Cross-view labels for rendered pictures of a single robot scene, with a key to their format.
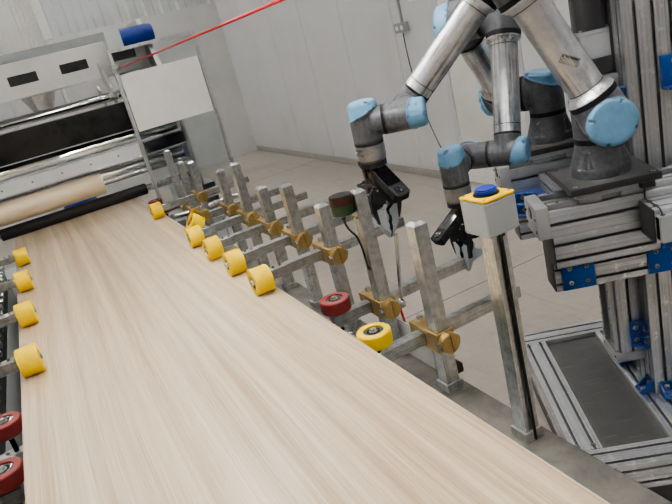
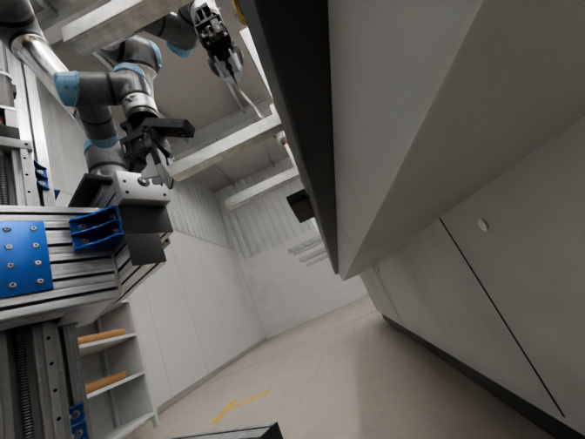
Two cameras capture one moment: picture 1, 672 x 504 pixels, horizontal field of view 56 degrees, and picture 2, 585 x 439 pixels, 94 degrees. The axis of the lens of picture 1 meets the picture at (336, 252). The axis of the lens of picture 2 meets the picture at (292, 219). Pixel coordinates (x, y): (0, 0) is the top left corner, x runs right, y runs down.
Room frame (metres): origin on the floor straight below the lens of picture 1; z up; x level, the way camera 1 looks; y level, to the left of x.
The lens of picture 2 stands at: (2.09, 0.07, 0.47)
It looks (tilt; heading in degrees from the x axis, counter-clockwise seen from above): 17 degrees up; 206
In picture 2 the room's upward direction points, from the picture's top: 24 degrees counter-clockwise
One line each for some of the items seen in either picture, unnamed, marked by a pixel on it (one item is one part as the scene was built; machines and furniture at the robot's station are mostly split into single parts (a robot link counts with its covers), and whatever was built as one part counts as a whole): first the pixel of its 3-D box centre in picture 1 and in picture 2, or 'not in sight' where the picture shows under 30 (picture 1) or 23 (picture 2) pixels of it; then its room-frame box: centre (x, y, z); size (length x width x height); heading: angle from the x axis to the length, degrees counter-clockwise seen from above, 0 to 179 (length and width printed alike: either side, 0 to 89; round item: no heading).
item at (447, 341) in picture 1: (434, 334); not in sight; (1.34, -0.18, 0.84); 0.13 x 0.06 x 0.05; 23
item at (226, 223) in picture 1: (251, 213); not in sight; (2.52, 0.29, 0.95); 0.50 x 0.04 x 0.04; 113
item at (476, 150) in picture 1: (470, 156); (88, 95); (1.79, -0.44, 1.12); 0.11 x 0.11 x 0.08; 55
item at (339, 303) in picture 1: (338, 315); not in sight; (1.54, 0.04, 0.85); 0.08 x 0.08 x 0.11
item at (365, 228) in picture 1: (377, 275); (279, 98); (1.55, -0.09, 0.93); 0.03 x 0.03 x 0.48; 23
